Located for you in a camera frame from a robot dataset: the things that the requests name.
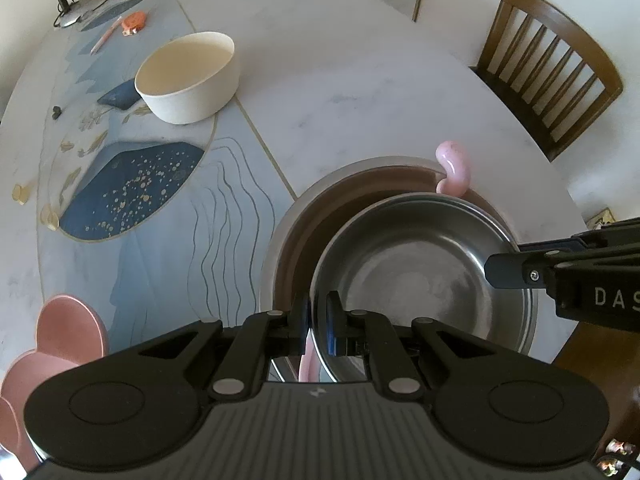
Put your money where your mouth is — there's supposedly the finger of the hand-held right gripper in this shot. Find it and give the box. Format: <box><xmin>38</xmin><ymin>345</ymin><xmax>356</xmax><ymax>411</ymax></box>
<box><xmin>517</xmin><ymin>219</ymin><xmax>640</xmax><ymax>253</ymax></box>
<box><xmin>485</xmin><ymin>242</ymin><xmax>640</xmax><ymax>292</ymax></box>

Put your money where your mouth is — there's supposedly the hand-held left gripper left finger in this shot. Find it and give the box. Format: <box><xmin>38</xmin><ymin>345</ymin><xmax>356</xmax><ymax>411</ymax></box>
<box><xmin>137</xmin><ymin>292</ymin><xmax>311</xmax><ymax>401</ymax></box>

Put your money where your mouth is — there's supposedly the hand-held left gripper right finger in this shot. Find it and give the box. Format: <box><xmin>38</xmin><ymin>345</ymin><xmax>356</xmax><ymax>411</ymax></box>
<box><xmin>325</xmin><ymin>291</ymin><xmax>506</xmax><ymax>401</ymax></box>

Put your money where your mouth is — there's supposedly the stainless steel bowl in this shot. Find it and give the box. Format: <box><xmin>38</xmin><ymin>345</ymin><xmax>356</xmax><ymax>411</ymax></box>
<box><xmin>309</xmin><ymin>192</ymin><xmax>538</xmax><ymax>381</ymax></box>

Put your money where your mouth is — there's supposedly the steel bowl with pink handles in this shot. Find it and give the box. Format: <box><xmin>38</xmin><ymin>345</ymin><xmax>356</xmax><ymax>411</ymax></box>
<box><xmin>260</xmin><ymin>140</ymin><xmax>521</xmax><ymax>383</ymax></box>

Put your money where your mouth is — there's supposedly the brown wooden chair seat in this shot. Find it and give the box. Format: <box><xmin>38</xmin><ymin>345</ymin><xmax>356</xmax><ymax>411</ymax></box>
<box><xmin>552</xmin><ymin>320</ymin><xmax>640</xmax><ymax>391</ymax></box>

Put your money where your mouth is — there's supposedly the floral patterned object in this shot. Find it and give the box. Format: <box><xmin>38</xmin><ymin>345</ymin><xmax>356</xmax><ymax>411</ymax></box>
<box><xmin>592</xmin><ymin>437</ymin><xmax>640</xmax><ymax>478</ymax></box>

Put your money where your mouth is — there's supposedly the wooden slat-back chair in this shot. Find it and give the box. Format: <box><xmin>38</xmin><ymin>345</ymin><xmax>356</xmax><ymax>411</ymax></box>
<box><xmin>469</xmin><ymin>0</ymin><xmax>625</xmax><ymax>162</ymax></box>

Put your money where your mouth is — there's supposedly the pink plate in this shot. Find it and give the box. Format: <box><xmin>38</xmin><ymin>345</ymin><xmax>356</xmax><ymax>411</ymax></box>
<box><xmin>0</xmin><ymin>294</ymin><xmax>110</xmax><ymax>473</ymax></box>

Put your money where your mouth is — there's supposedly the cream bowl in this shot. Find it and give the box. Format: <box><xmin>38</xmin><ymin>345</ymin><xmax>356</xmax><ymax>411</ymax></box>
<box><xmin>134</xmin><ymin>31</ymin><xmax>240</xmax><ymax>125</ymax></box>

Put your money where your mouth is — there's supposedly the orange small toy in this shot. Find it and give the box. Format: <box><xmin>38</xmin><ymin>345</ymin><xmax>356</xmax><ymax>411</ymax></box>
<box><xmin>121</xmin><ymin>11</ymin><xmax>147</xmax><ymax>37</ymax></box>

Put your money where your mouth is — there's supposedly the pink pen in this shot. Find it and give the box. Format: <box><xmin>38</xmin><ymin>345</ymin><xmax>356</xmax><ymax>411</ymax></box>
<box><xmin>90</xmin><ymin>16</ymin><xmax>122</xmax><ymax>55</ymax></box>

